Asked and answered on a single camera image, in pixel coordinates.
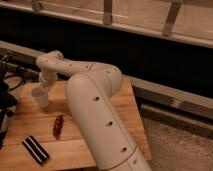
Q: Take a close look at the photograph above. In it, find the red pocket knife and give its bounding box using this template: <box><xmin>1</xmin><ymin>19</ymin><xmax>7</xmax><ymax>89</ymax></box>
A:
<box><xmin>53</xmin><ymin>115</ymin><xmax>63</xmax><ymax>139</ymax></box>

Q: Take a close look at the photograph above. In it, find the black cable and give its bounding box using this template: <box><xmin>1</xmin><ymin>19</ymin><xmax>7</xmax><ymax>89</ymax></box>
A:
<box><xmin>3</xmin><ymin>73</ymin><xmax>26</xmax><ymax>93</ymax></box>

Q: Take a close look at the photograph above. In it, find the wooden table board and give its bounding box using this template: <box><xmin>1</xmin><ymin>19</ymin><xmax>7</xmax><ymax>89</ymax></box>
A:
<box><xmin>0</xmin><ymin>77</ymin><xmax>152</xmax><ymax>171</ymax></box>

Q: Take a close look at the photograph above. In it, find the black equipment at left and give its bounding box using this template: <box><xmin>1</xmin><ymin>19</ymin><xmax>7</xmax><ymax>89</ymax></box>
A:
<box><xmin>0</xmin><ymin>55</ymin><xmax>18</xmax><ymax>149</ymax></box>

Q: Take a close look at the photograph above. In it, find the metal rail frame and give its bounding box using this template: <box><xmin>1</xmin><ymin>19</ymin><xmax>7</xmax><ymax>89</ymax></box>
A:
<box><xmin>0</xmin><ymin>0</ymin><xmax>213</xmax><ymax>49</ymax></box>

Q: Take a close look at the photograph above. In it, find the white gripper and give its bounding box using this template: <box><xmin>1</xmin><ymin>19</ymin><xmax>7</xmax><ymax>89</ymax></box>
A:
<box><xmin>39</xmin><ymin>70</ymin><xmax>58</xmax><ymax>94</ymax></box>

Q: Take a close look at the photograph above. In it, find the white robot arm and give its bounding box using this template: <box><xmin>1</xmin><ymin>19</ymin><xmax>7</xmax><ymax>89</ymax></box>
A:
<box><xmin>36</xmin><ymin>51</ymin><xmax>152</xmax><ymax>171</ymax></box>

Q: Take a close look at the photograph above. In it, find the black white striped block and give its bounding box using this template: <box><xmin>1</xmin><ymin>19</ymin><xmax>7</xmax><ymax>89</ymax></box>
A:
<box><xmin>22</xmin><ymin>135</ymin><xmax>50</xmax><ymax>165</ymax></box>

